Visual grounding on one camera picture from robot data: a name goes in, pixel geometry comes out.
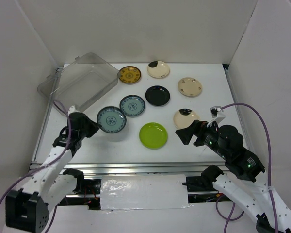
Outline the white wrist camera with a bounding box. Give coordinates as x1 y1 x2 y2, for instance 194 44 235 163
207 106 226 127
67 105 80 115

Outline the yellow patterned plate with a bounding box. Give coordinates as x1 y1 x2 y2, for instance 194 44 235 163
119 66 142 84

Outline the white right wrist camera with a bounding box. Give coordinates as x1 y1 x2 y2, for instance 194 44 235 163
207 106 226 127

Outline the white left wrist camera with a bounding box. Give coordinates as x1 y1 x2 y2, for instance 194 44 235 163
67 105 80 115

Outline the cream plate with black patch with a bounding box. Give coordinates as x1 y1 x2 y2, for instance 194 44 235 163
147 61 170 79

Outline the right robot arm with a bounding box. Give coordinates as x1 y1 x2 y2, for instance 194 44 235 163
176 120 291 233

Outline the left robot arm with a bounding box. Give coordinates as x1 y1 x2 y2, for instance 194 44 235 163
5 112 100 233

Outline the cream plate black patch right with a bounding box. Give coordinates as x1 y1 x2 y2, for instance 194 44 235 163
173 108 200 130

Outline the white cover panel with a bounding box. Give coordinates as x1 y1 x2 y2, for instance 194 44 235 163
100 175 189 210

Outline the lime green plate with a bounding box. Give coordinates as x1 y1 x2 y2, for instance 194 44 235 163
139 122 168 149

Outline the black glossy plate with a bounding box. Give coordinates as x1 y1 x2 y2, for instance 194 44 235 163
145 85 170 107

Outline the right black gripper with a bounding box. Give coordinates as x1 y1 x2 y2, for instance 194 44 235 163
175 118 228 158

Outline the blue white patterned plate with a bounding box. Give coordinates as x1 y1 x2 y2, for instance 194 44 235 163
119 95 146 117

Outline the clear plastic bin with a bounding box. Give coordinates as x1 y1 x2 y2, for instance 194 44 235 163
37 52 120 116

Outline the cream plate with brown motifs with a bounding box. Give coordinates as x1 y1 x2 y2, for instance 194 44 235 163
178 77 203 97

